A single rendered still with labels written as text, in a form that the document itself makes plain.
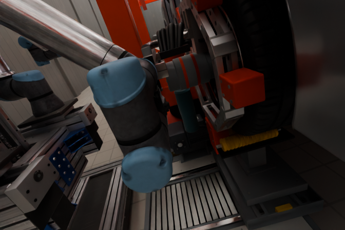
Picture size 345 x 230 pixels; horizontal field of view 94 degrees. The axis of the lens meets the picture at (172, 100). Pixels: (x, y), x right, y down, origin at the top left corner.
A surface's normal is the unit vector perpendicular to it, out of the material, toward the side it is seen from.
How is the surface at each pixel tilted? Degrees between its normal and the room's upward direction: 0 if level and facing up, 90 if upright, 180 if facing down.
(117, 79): 87
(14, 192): 90
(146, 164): 91
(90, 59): 93
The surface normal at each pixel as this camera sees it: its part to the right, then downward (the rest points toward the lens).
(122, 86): 0.40, 0.21
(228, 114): 0.09, 0.36
